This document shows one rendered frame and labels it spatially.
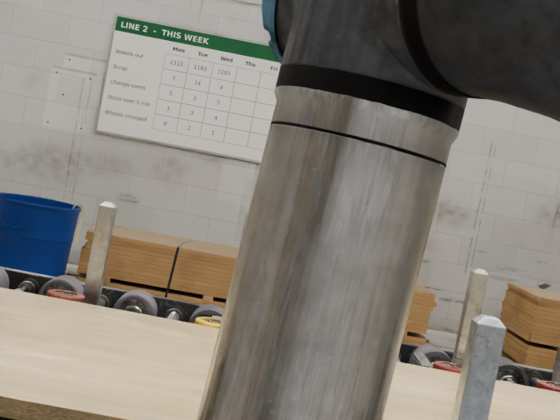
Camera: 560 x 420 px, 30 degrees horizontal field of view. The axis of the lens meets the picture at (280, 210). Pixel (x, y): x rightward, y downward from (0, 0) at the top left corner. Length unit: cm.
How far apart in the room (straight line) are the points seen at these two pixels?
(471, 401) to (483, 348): 6
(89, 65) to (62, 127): 53
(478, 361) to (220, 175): 710
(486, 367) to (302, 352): 69
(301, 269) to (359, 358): 6
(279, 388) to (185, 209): 773
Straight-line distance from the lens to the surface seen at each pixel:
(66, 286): 279
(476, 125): 854
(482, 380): 127
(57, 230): 669
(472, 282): 236
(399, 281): 61
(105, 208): 233
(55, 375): 160
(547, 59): 54
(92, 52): 839
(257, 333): 60
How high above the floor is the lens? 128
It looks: 3 degrees down
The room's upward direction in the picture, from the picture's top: 11 degrees clockwise
